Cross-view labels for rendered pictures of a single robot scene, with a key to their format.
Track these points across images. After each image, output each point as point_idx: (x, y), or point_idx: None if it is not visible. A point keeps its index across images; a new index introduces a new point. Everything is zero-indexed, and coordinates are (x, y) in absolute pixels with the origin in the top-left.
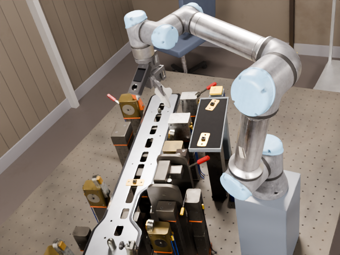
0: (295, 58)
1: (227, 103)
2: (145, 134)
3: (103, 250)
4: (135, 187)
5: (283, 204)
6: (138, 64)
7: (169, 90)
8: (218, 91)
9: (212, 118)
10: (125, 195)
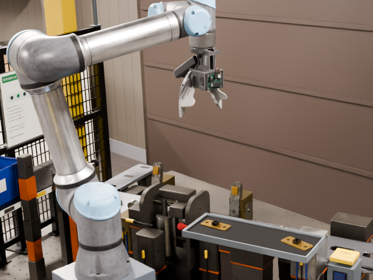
0: (25, 45)
1: (287, 253)
2: (332, 243)
3: None
4: None
5: (63, 271)
6: None
7: (190, 101)
8: (336, 255)
9: (259, 238)
10: None
